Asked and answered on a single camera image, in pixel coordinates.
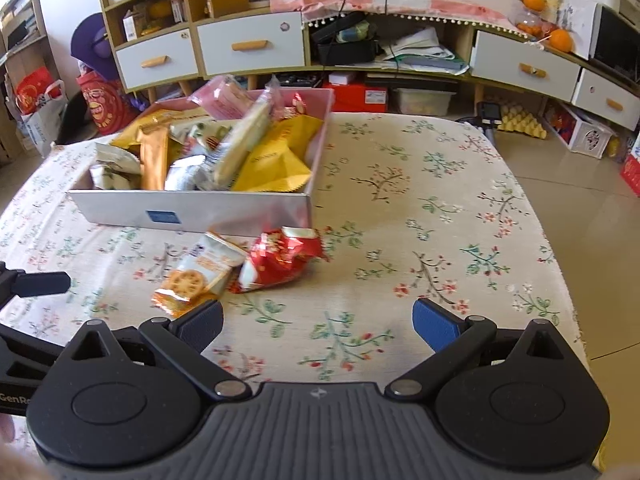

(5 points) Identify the pink patterned runner cloth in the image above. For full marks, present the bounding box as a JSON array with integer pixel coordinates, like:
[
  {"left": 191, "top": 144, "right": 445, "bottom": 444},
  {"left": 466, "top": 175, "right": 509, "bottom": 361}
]
[{"left": 269, "top": 0, "right": 509, "bottom": 26}]

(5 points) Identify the orange cracker packet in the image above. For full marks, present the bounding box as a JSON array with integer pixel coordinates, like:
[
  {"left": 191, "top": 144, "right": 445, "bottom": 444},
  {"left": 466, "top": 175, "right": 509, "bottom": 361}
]
[{"left": 151, "top": 231, "right": 247, "bottom": 318}]

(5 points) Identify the yellow egg tray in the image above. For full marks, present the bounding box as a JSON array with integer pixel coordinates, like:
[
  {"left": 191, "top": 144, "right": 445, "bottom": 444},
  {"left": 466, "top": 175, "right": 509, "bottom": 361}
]
[{"left": 498, "top": 101, "right": 547, "bottom": 140}]

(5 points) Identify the clear plastic storage bin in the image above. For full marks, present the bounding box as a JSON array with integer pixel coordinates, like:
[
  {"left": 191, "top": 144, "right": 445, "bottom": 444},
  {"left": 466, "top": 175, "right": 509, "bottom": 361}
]
[{"left": 395, "top": 88, "right": 454, "bottom": 117}]

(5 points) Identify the red storage box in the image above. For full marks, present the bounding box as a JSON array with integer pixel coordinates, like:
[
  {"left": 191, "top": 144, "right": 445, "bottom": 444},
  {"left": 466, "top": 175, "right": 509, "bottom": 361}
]
[{"left": 322, "top": 82, "right": 388, "bottom": 114}]

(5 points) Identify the red foil candy pack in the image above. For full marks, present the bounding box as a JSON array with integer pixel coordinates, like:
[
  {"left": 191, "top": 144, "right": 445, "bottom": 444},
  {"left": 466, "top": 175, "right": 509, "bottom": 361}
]
[{"left": 230, "top": 226, "right": 326, "bottom": 294}]

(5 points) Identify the black storage basket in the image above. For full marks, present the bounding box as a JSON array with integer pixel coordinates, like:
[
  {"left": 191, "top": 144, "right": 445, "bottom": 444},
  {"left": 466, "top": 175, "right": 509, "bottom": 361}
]
[{"left": 310, "top": 12, "right": 382, "bottom": 66}]

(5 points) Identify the large yellow snack bag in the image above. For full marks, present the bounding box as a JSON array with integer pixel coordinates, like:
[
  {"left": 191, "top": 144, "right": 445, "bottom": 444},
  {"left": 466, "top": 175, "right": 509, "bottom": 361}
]
[{"left": 231, "top": 115, "right": 323, "bottom": 193}]

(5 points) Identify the wooden cabinet with white drawers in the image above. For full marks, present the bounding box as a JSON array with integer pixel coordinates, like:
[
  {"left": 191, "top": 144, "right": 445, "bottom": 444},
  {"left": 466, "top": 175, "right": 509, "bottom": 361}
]
[{"left": 100, "top": 0, "right": 310, "bottom": 99}]

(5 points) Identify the purple plush toy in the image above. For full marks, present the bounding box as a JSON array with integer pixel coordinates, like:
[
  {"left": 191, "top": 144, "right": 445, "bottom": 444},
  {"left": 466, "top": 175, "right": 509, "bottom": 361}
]
[{"left": 70, "top": 13, "right": 119, "bottom": 81}]

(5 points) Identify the white nut snack bag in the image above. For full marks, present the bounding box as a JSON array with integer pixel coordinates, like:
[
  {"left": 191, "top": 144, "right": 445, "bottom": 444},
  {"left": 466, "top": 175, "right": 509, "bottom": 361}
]
[{"left": 89, "top": 144, "right": 142, "bottom": 191}]

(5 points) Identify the pink biscuit packet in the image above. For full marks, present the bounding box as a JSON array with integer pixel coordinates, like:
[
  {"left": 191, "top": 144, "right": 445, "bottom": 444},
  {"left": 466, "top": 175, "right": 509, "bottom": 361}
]
[{"left": 188, "top": 75, "right": 255, "bottom": 119}]

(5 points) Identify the low wooden tv stand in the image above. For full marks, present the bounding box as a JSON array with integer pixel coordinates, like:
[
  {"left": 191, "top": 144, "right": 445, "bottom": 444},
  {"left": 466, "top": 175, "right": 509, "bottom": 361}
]
[{"left": 304, "top": 6, "right": 640, "bottom": 131}]

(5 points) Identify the pale yellow wafer packet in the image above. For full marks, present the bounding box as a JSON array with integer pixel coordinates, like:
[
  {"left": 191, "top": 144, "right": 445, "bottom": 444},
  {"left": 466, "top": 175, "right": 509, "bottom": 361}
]
[{"left": 207, "top": 99, "right": 272, "bottom": 190}]

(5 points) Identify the red white shopping bag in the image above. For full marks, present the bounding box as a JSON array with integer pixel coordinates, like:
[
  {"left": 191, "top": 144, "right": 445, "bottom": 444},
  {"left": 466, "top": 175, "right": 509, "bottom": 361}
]
[{"left": 14, "top": 66, "right": 67, "bottom": 158}]

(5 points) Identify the red gift bag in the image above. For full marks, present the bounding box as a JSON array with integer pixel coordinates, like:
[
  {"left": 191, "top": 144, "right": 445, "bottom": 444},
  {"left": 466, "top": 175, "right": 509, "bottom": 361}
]
[{"left": 76, "top": 70, "right": 139, "bottom": 134}]

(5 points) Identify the pink shallow cardboard box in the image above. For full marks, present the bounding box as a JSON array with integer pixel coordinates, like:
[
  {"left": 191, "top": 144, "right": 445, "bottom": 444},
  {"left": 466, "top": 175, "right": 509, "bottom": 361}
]
[{"left": 68, "top": 88, "right": 334, "bottom": 236}]

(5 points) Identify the golden brown snack bar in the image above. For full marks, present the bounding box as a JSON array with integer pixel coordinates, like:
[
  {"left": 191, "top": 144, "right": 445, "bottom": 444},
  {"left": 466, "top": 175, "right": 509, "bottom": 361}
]
[{"left": 138, "top": 126, "right": 169, "bottom": 191}]

